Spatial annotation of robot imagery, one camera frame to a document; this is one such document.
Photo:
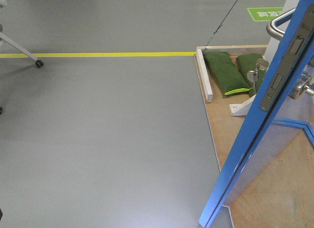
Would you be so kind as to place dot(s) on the silver outer door handle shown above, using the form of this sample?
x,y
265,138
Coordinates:
x,y
273,27

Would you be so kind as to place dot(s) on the green sandbag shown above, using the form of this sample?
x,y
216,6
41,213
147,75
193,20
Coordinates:
x,y
225,72
246,63

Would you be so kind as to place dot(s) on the silver key in lock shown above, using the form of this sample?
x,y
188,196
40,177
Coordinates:
x,y
253,75

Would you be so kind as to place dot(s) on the wooden base platform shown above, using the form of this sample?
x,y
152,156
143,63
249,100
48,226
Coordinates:
x,y
276,187

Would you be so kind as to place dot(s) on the white triangular brace far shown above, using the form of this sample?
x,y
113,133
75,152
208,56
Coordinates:
x,y
242,108

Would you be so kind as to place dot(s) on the blue door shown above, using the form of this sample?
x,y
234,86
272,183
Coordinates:
x,y
237,142

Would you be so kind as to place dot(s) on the green sandbag right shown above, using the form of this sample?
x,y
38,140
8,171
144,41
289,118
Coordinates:
x,y
246,63

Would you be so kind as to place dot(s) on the white edge rail far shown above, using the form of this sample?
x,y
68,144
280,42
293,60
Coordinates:
x,y
203,74

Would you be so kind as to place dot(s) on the yellow floor tape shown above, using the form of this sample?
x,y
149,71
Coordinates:
x,y
117,54

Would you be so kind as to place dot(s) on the green floor sign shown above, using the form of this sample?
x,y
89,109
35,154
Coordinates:
x,y
264,14

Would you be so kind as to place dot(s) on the grey wheeled stand leg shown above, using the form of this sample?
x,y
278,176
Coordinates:
x,y
5,39

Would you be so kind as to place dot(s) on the silver inner door handle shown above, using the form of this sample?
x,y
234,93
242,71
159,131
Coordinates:
x,y
304,84

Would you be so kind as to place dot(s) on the green sandbag left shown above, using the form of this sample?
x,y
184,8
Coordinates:
x,y
225,72

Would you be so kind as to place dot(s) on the blue door frame base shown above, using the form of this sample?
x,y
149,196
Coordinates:
x,y
300,124

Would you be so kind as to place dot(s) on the metal lock faceplate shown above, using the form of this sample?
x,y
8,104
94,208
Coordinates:
x,y
299,33

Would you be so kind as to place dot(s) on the silver door handle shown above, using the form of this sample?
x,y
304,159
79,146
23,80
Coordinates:
x,y
273,27
304,84

